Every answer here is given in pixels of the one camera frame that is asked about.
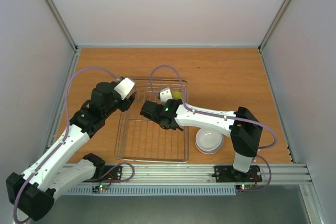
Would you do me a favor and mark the yellow-green bowl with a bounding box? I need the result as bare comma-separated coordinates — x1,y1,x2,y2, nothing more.
172,90,183,100

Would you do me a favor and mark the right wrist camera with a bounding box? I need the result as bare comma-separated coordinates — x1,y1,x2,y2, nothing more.
159,87,173,105

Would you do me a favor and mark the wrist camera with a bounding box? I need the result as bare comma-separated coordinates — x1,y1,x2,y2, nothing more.
159,87,173,105
114,78,135,100

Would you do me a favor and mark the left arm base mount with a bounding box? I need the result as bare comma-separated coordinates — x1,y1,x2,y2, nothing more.
85,165,122,183

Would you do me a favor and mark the left circuit board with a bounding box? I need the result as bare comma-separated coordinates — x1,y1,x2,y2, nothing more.
91,185,109,193

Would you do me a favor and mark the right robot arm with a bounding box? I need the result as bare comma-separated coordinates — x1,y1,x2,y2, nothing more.
140,99,263,180

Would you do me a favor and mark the right circuit board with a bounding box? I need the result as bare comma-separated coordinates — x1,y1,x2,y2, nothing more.
236,184,254,191

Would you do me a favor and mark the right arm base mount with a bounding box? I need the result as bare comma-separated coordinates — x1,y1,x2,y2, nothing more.
212,165,262,183

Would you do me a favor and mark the circuit board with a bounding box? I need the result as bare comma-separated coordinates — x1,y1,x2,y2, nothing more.
236,184,254,191
91,185,109,193

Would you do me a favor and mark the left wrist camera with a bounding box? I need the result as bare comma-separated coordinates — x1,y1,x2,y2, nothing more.
114,78,135,100

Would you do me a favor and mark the wire dish rack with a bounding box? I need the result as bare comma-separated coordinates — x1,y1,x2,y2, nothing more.
114,78,189,163

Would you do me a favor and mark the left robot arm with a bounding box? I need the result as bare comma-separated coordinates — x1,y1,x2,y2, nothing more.
6,78,135,223

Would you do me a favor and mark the slotted cable duct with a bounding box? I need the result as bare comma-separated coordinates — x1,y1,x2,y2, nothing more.
65,185,236,197

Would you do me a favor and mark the white bowl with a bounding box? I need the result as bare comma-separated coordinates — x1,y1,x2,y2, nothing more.
195,129,224,155

